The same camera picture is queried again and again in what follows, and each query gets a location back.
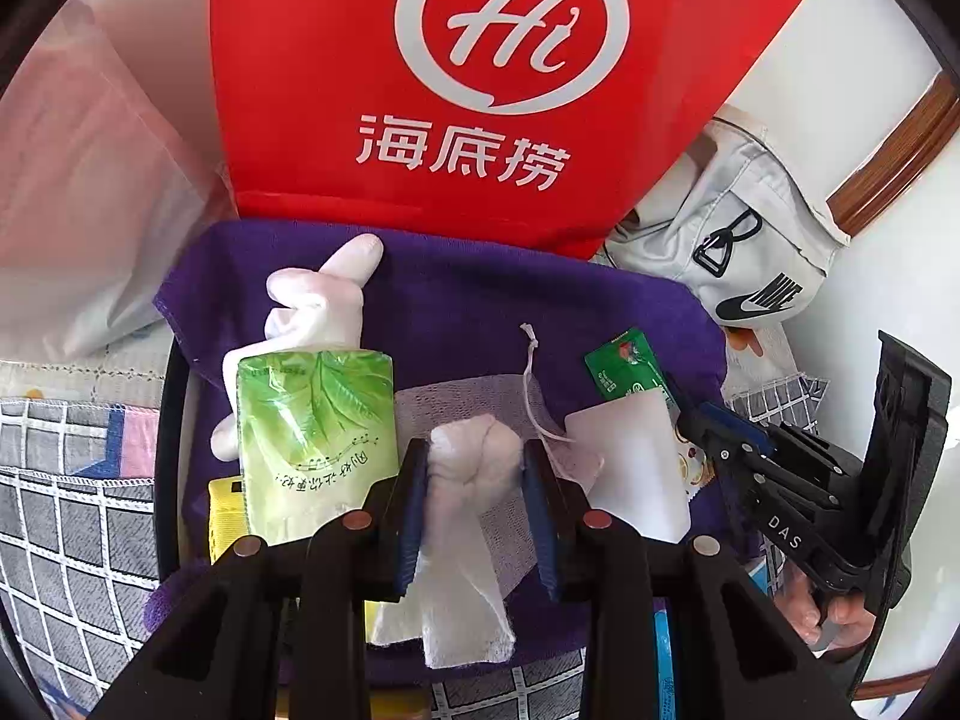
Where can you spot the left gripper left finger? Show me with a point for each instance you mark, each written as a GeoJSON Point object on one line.
{"type": "Point", "coordinates": [285, 620]}

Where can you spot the grey Nike waist bag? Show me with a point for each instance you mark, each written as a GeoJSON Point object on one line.
{"type": "Point", "coordinates": [734, 223]}

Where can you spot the brown door frame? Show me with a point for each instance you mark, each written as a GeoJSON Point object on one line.
{"type": "Point", "coordinates": [899, 160]}

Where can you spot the purple towel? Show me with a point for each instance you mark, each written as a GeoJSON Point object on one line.
{"type": "Point", "coordinates": [443, 309]}

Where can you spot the white Miniso plastic bag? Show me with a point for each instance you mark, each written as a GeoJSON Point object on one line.
{"type": "Point", "coordinates": [100, 195]}

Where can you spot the small red white sachet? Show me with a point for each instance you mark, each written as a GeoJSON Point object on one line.
{"type": "Point", "coordinates": [697, 470]}

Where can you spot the green tissue packet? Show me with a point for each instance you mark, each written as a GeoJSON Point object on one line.
{"type": "Point", "coordinates": [316, 429]}

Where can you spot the yellow mesh pouch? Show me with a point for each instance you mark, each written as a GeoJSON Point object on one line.
{"type": "Point", "coordinates": [226, 519]}

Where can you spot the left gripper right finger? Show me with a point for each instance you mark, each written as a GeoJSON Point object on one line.
{"type": "Point", "coordinates": [732, 653]}

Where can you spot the red Haidilao paper bag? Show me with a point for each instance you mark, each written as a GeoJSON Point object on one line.
{"type": "Point", "coordinates": [536, 123]}

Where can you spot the person's right hand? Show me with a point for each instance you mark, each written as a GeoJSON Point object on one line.
{"type": "Point", "coordinates": [795, 600]}

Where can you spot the white sponge block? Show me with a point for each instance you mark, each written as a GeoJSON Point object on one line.
{"type": "Point", "coordinates": [641, 479]}

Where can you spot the white glove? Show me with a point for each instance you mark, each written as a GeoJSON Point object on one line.
{"type": "Point", "coordinates": [315, 310]}

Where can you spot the green snack packet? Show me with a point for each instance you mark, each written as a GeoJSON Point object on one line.
{"type": "Point", "coordinates": [626, 365]}

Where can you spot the white mesh net bag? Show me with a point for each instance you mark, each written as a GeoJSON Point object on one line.
{"type": "Point", "coordinates": [506, 527]}

